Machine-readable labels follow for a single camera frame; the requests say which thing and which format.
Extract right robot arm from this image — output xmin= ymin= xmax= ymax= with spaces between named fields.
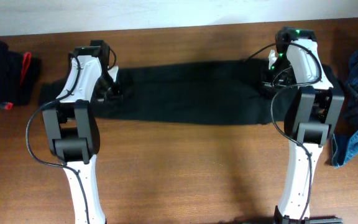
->
xmin=260 ymin=27 xmax=344 ymax=223

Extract left black cable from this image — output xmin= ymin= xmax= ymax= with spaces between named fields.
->
xmin=25 ymin=46 xmax=117 ymax=224

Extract black cable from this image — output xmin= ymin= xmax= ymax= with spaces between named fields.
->
xmin=25 ymin=46 xmax=117 ymax=224
xmin=244 ymin=42 xmax=323 ymax=224

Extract black clothes stack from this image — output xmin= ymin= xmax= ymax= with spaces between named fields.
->
xmin=0 ymin=41 xmax=42 ymax=110

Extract right black cable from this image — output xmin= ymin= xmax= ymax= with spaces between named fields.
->
xmin=244 ymin=42 xmax=323 ymax=224

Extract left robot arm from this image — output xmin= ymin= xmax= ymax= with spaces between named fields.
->
xmin=42 ymin=40 xmax=122 ymax=223

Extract black trousers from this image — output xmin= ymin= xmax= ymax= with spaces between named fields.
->
xmin=38 ymin=58 xmax=344 ymax=126

